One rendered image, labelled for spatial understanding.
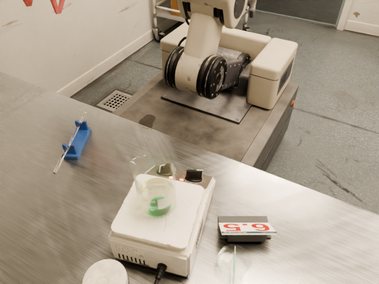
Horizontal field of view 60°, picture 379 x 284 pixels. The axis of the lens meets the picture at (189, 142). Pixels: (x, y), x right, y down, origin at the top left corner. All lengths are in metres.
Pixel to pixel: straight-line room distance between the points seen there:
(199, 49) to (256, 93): 0.36
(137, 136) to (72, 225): 0.26
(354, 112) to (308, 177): 0.69
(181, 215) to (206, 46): 0.86
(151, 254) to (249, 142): 0.90
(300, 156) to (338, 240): 1.26
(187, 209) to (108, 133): 0.35
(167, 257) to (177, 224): 0.05
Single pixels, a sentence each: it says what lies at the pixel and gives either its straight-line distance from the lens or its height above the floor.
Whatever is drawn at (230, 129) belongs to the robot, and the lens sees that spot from 1.39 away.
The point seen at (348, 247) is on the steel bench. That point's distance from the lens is 0.65.
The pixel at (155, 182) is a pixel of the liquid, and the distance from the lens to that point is 0.52.
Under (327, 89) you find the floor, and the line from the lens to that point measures 2.48.
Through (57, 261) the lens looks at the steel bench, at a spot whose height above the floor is 0.75.
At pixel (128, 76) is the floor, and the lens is 2.47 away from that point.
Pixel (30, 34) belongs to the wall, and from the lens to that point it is 2.07.
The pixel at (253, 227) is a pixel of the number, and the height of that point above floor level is 0.77.
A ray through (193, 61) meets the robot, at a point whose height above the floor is 0.65.
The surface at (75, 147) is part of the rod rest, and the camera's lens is 0.74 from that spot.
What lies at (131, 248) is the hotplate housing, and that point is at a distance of 0.52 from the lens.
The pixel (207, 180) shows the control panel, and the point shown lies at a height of 0.79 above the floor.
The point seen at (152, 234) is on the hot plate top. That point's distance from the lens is 0.50.
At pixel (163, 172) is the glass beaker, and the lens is 0.51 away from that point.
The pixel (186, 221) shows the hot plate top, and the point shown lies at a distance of 0.51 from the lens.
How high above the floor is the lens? 1.26
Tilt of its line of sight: 42 degrees down
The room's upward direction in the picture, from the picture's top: straight up
